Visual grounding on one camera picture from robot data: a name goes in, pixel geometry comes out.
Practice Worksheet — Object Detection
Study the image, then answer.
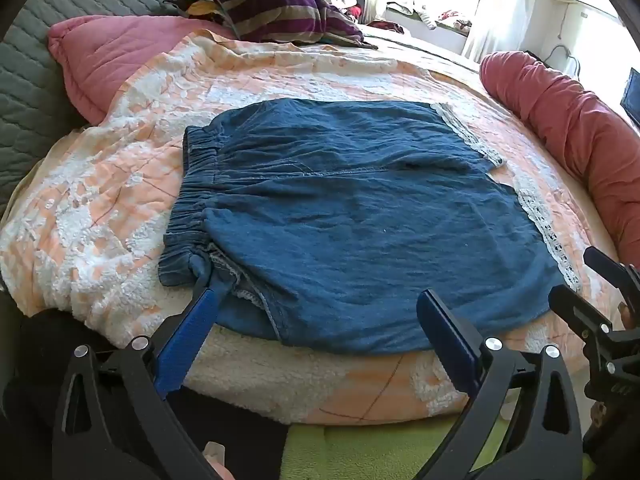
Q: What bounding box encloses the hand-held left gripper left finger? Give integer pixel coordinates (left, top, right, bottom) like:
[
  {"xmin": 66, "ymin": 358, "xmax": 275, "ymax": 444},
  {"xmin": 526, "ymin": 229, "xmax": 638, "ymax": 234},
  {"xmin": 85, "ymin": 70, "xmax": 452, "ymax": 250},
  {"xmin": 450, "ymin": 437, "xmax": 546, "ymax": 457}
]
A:
[{"xmin": 51, "ymin": 280, "xmax": 236, "ymax": 480}]

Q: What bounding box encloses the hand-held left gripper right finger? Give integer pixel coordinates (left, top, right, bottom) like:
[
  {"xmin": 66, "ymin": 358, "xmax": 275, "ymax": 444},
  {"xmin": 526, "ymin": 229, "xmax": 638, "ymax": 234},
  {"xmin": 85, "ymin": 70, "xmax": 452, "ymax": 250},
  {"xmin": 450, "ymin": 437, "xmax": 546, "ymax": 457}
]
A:
[{"xmin": 416, "ymin": 288, "xmax": 585, "ymax": 480}]

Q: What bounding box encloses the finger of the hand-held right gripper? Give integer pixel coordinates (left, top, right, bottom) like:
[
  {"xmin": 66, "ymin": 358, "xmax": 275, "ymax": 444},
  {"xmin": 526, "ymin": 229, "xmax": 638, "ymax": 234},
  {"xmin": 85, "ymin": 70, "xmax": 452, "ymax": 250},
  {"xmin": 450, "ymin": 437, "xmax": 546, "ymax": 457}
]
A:
[
  {"xmin": 582, "ymin": 246, "xmax": 640, "ymax": 291},
  {"xmin": 548, "ymin": 284, "xmax": 608, "ymax": 346}
]

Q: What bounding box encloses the blue denim pants lace trim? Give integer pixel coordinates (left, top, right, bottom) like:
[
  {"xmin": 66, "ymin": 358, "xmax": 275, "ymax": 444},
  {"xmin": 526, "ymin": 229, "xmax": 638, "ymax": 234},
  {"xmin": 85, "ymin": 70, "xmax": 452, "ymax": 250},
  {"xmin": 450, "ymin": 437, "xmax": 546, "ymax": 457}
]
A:
[{"xmin": 157, "ymin": 99, "xmax": 583, "ymax": 357}]

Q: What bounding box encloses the green cloth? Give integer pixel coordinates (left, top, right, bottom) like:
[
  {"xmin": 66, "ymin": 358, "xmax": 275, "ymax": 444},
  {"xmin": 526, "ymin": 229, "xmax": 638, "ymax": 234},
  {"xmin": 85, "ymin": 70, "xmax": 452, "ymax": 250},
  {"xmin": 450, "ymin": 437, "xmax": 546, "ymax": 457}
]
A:
[{"xmin": 280, "ymin": 410, "xmax": 506, "ymax": 480}]

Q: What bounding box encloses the person's dark clothing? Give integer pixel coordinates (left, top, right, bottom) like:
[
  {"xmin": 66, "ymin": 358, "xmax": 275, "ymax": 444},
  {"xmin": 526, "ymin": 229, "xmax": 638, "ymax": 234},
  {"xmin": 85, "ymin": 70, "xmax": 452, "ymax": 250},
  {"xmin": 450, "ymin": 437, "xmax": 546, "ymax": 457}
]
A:
[{"xmin": 0, "ymin": 305, "xmax": 288, "ymax": 480}]

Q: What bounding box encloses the rolled pink quilt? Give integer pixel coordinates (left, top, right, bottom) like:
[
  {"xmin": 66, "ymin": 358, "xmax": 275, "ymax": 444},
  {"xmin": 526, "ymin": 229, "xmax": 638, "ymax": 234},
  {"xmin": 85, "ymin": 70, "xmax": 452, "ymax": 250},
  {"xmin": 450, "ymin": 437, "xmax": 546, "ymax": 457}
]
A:
[{"xmin": 479, "ymin": 51, "xmax": 640, "ymax": 271}]

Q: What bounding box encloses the dark monitor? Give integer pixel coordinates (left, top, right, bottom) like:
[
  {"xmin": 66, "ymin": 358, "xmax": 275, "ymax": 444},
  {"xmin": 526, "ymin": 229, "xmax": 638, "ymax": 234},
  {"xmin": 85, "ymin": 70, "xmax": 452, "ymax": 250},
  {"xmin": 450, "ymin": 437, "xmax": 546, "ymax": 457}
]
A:
[{"xmin": 620, "ymin": 67, "xmax": 640, "ymax": 126}]

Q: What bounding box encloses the orange white fleece blanket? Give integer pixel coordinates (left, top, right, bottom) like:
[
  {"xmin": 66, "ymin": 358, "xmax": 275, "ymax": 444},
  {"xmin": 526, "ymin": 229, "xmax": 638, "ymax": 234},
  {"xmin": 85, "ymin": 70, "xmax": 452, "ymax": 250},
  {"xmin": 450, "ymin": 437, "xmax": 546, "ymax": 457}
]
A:
[{"xmin": 0, "ymin": 30, "xmax": 626, "ymax": 426}]

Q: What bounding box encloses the white curtain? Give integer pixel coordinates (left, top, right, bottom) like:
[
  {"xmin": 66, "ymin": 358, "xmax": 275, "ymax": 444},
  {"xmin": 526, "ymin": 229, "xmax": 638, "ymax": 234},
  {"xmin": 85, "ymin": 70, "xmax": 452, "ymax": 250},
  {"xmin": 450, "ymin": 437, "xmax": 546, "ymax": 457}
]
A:
[{"xmin": 460, "ymin": 0, "xmax": 546, "ymax": 61}]

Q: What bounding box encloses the grey quilted headboard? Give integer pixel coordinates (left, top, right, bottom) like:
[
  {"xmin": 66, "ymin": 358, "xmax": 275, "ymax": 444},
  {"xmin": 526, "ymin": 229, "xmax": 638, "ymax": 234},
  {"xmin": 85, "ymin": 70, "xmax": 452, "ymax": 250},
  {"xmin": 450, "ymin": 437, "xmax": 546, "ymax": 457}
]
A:
[{"xmin": 0, "ymin": 0, "xmax": 273, "ymax": 221}]

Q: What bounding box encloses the purple striped pillow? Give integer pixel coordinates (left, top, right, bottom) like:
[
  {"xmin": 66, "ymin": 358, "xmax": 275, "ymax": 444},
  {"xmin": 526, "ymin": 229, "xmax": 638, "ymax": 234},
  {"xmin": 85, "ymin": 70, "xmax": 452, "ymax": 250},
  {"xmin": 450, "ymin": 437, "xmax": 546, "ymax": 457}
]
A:
[{"xmin": 162, "ymin": 0, "xmax": 379, "ymax": 51}]

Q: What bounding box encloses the wall cable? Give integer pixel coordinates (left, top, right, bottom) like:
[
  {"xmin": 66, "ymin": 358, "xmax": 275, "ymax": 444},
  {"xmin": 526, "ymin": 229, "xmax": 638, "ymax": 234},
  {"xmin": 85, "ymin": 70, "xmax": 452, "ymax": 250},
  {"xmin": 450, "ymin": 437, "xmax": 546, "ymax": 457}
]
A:
[{"xmin": 542, "ymin": 42, "xmax": 581, "ymax": 78}]

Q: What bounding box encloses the white wall unit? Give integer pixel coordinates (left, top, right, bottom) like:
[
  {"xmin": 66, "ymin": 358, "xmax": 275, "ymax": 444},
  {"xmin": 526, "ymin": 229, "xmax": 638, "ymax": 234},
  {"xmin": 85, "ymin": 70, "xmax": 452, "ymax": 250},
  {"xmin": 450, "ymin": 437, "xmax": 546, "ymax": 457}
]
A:
[{"xmin": 547, "ymin": 0, "xmax": 621, "ymax": 21}]

